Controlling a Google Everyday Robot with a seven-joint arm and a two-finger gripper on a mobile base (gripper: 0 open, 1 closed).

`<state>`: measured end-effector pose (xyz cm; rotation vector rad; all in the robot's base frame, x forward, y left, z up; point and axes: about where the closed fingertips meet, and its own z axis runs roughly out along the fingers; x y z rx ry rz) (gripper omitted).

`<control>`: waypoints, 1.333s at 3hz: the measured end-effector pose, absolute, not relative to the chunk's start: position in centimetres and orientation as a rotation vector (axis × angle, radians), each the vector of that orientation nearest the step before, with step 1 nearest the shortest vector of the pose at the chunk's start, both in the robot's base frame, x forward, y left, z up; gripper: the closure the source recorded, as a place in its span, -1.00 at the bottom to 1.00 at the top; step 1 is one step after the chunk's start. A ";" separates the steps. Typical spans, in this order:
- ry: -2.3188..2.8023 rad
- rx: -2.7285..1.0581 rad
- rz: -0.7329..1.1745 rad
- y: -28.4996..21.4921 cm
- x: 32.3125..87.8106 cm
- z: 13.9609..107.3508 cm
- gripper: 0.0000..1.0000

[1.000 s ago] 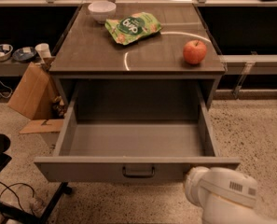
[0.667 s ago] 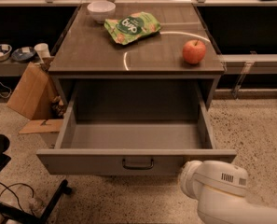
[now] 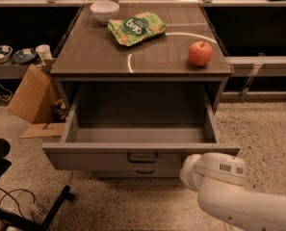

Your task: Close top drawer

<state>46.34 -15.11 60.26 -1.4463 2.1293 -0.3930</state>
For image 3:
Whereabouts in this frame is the grey top drawer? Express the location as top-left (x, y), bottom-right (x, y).
top-left (42, 82), bottom-right (240, 170)

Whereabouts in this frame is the grey drawer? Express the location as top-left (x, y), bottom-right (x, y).
top-left (90, 169), bottom-right (179, 178)
top-left (42, 82), bottom-right (240, 170)

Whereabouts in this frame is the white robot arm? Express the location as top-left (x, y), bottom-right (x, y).
top-left (180, 152), bottom-right (286, 231)

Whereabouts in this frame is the grey lower drawer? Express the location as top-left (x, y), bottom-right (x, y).
top-left (90, 169), bottom-right (179, 178)

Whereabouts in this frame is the green snack bag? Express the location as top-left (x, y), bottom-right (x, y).
top-left (108, 13), bottom-right (167, 46)

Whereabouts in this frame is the red apple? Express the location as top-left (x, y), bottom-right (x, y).
top-left (188, 40), bottom-right (213, 66)

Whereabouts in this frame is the brown cardboard box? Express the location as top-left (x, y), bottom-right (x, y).
top-left (8, 64), bottom-right (65, 139)

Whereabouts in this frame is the white paper cup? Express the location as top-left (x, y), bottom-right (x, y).
top-left (36, 44), bottom-right (52, 61)

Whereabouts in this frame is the dark blue bowl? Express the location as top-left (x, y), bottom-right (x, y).
top-left (12, 48), bottom-right (38, 64)

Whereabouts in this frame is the black chair base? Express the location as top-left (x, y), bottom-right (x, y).
top-left (0, 139), bottom-right (74, 231)

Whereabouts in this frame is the blue white patterned bowl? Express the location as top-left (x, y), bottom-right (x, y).
top-left (0, 45), bottom-right (13, 64)

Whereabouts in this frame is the black top drawer handle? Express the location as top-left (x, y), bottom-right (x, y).
top-left (127, 153), bottom-right (159, 164)

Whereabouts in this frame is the black drawer handle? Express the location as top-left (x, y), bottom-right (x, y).
top-left (127, 153), bottom-right (159, 164)
top-left (137, 170), bottom-right (155, 174)

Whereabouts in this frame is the black lower drawer handle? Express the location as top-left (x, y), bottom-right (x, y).
top-left (137, 170), bottom-right (155, 174)

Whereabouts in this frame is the grey wall shelf rail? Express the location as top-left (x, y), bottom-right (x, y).
top-left (224, 55), bottom-right (286, 102)

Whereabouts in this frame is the black cable on floor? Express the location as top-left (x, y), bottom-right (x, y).
top-left (0, 184), bottom-right (40, 224)

